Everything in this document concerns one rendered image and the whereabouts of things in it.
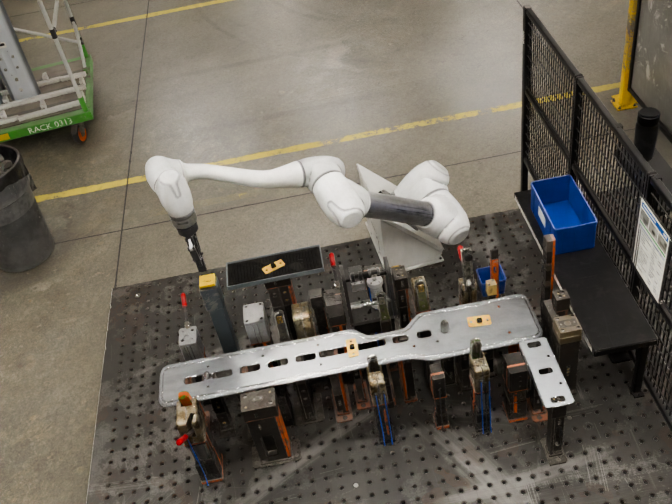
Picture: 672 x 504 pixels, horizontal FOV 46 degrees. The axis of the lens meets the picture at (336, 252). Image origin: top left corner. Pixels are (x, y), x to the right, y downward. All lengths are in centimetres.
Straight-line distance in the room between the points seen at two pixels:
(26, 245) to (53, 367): 95
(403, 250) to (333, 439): 93
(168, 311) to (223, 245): 142
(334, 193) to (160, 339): 114
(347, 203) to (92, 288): 257
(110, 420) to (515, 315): 163
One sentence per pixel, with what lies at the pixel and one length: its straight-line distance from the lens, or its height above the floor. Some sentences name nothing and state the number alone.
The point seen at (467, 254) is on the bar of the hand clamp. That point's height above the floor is 122.
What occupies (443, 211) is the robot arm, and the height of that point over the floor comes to 110.
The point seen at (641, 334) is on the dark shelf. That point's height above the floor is 103.
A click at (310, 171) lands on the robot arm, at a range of 289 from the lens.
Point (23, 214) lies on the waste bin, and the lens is 517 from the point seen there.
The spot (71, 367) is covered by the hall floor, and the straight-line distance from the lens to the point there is 462.
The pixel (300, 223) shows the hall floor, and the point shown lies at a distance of 498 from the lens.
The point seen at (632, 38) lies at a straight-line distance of 559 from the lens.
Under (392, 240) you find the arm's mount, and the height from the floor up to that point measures 89.
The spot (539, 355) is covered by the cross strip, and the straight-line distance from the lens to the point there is 278.
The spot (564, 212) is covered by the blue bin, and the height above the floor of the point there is 103.
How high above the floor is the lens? 313
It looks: 42 degrees down
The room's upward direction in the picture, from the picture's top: 11 degrees counter-clockwise
